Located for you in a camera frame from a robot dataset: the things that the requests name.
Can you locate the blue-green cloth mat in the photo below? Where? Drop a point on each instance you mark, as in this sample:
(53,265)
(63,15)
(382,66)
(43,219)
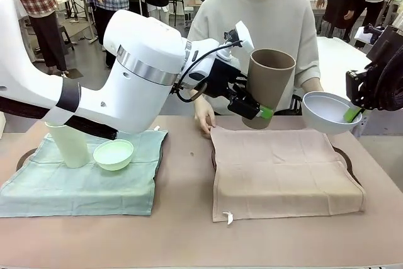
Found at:
(78,193)

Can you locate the brown plastic cup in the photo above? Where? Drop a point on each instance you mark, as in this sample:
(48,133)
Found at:
(270,86)

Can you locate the person's right hand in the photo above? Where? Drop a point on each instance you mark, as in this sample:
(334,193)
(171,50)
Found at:
(206,117)

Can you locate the light green plastic bowl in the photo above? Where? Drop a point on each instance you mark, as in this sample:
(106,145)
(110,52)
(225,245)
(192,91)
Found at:
(113,158)

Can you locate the black step stool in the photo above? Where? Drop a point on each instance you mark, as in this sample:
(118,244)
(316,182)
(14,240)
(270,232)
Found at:
(64,34)

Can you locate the person in grey sweater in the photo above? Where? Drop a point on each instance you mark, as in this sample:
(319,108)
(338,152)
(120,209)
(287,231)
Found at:
(252,23)

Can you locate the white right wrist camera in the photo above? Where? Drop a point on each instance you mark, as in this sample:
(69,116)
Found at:
(362,36)

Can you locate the light green plastic cup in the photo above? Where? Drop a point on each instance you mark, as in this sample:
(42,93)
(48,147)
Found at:
(72,152)

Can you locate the white plastic bowl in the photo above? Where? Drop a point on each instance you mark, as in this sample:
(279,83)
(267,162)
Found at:
(327,127)

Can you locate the pink-beige cloth mat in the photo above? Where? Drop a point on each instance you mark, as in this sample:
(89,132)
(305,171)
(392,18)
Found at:
(283,180)

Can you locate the person's right forearm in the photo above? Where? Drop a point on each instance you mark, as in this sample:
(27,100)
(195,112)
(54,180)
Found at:
(200,102)

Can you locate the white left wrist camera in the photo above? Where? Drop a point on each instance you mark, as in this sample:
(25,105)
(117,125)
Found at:
(245,37)

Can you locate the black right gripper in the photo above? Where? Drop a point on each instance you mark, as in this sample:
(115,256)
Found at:
(357,88)

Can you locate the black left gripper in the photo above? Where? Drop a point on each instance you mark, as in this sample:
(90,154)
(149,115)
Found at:
(223,77)

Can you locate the white side table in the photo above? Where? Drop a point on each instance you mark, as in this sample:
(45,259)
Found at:
(340,54)

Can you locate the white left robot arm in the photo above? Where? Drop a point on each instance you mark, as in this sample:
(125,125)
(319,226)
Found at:
(141,61)

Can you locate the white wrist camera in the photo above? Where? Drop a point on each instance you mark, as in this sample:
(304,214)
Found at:
(245,37)
(362,36)

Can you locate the dark brown serving tray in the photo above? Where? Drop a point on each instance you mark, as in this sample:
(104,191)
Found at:
(23,155)
(346,154)

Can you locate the person's left forearm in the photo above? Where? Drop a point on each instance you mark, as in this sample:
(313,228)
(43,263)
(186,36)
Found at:
(311,85)

